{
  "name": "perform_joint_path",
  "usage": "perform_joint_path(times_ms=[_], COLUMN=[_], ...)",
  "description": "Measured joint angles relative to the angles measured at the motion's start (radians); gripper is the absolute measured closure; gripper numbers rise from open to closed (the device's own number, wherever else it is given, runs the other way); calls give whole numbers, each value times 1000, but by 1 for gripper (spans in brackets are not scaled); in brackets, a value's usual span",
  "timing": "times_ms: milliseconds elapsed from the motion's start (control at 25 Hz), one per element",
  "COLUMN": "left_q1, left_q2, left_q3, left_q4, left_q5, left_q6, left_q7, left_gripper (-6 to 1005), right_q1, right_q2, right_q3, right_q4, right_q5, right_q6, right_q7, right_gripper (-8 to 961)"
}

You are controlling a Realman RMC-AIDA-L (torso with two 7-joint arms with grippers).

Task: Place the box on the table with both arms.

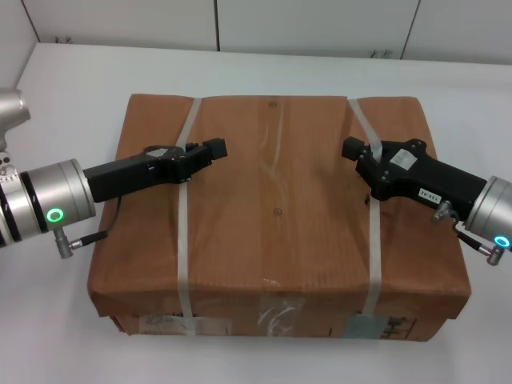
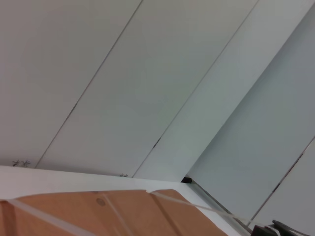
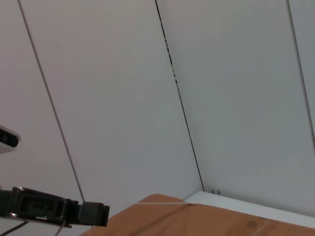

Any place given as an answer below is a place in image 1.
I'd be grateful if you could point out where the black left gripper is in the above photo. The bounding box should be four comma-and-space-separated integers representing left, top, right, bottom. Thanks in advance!
82, 137, 230, 205

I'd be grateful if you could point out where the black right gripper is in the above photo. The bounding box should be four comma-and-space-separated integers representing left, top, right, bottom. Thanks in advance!
340, 136, 489, 220

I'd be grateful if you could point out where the large brown cardboard box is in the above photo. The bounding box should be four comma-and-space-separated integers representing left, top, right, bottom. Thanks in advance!
86, 93, 473, 342

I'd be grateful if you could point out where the white plastic packing strap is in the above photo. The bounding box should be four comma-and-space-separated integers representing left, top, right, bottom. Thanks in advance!
346, 98, 386, 318
172, 98, 205, 319

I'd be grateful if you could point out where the right arm black connector cable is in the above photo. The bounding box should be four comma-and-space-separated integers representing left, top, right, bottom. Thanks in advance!
430, 201, 503, 266

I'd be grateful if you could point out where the arm black connector cable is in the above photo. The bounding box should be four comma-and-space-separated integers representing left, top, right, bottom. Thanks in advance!
58, 195, 123, 260
430, 201, 503, 266

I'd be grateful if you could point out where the left arm black connector cable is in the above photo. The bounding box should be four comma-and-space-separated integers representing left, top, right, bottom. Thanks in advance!
58, 195, 123, 260

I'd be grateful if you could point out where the silver left camera bracket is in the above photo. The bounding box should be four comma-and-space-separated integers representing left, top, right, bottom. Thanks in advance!
0, 150, 19, 180

